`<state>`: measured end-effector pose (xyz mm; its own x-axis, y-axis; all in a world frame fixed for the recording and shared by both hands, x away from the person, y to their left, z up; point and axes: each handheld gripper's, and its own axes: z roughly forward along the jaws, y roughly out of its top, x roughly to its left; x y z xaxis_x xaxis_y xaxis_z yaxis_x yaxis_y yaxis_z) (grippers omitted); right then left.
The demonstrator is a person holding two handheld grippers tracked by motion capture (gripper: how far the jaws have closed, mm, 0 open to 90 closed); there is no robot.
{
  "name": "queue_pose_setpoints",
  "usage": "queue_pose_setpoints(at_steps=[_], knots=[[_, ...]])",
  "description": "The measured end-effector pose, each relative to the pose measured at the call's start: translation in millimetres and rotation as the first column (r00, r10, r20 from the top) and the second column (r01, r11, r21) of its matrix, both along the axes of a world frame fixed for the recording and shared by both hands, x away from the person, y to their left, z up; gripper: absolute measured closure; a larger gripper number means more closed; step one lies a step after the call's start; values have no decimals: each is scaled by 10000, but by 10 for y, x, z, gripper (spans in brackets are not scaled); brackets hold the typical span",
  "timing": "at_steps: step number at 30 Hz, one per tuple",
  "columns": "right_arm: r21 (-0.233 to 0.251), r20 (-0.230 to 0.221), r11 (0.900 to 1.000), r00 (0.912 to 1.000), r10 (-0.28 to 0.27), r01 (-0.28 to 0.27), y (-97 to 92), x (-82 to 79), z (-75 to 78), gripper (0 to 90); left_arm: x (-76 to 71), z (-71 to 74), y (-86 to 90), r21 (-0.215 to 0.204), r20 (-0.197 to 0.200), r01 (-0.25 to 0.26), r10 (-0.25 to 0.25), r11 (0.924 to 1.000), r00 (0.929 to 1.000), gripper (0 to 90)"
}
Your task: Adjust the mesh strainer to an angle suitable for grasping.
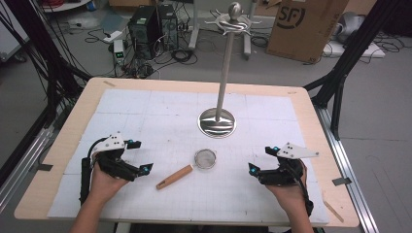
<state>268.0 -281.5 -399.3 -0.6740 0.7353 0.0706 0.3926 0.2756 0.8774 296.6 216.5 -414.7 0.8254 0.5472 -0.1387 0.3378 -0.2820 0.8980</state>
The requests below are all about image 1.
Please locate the white device with green display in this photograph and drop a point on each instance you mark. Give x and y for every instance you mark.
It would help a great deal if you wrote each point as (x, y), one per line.
(119, 51)

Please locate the white power strip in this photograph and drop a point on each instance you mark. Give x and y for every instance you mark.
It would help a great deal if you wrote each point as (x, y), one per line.
(112, 36)

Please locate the aluminium rail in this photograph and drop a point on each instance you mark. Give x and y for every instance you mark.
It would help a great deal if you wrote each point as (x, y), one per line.
(26, 161)
(346, 168)

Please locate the slim black computer tower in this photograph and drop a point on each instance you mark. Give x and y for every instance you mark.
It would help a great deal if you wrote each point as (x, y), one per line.
(168, 27)

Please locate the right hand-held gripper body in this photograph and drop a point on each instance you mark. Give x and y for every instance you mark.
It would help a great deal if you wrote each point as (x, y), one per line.
(285, 171)

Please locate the black frame strut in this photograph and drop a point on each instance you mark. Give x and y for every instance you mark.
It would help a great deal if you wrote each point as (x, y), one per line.
(350, 55)

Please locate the white stand leg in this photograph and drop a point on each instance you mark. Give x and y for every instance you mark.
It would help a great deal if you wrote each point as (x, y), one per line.
(194, 29)
(247, 47)

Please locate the brown cardboard box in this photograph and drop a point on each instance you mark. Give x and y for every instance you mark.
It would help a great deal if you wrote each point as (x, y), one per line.
(304, 35)

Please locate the large black computer tower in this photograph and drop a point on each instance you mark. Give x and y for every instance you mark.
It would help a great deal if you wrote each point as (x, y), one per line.
(144, 32)

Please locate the white grid mat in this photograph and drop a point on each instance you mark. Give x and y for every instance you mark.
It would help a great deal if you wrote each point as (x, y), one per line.
(162, 129)

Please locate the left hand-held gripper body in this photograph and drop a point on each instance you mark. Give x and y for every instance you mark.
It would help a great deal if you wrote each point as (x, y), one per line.
(111, 160)

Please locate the grey tape piece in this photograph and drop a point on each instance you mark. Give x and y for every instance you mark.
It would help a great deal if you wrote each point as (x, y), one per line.
(44, 167)
(341, 181)

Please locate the thin wooden stick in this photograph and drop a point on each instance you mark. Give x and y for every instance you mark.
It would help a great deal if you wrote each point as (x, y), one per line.
(333, 211)

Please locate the silver metal hook stand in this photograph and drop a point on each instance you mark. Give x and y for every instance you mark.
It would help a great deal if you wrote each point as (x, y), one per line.
(223, 84)

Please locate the person's right hand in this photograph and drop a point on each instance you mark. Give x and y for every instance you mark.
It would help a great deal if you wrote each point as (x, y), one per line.
(290, 194)

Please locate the person's left hand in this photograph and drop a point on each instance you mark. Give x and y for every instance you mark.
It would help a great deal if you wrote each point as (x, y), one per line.
(103, 186)

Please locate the grey rounded device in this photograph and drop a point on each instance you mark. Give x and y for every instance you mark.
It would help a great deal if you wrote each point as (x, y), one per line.
(351, 26)

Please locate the white flat board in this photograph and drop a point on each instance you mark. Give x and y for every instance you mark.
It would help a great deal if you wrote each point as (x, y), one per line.
(350, 51)

